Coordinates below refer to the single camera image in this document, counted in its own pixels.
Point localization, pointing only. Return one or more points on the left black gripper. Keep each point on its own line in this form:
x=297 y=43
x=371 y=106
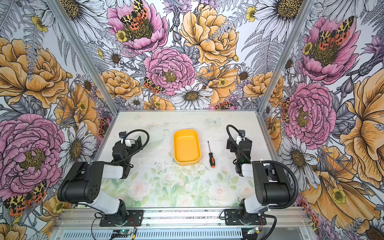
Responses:
x=135 y=144

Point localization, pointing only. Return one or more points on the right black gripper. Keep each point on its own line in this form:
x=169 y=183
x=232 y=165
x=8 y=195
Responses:
x=233 y=144

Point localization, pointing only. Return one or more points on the black orange handled screwdriver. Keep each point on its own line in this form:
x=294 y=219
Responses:
x=211 y=157

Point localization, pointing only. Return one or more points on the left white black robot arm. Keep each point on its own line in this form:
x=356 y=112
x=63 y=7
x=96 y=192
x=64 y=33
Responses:
x=82 y=184

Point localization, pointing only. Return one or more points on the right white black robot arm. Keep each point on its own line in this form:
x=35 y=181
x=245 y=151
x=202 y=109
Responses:
x=275 y=186

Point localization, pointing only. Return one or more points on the yellow plastic bin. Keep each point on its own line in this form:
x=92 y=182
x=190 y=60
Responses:
x=187 y=149

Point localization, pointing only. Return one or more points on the green circuit board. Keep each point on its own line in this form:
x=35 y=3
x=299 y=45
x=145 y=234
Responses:
x=122 y=234

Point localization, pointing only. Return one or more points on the small right circuit board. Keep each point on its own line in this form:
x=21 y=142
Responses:
x=253 y=231

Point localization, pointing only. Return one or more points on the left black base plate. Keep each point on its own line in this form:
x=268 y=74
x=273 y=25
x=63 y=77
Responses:
x=131 y=218

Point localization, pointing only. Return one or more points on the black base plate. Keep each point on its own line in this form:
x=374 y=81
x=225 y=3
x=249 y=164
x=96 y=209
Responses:
x=235 y=217
x=131 y=218

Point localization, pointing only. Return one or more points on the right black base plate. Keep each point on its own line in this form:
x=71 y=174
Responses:
x=235 y=217

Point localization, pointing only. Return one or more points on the aluminium front rail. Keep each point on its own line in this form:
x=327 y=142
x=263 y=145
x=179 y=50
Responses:
x=155 y=218

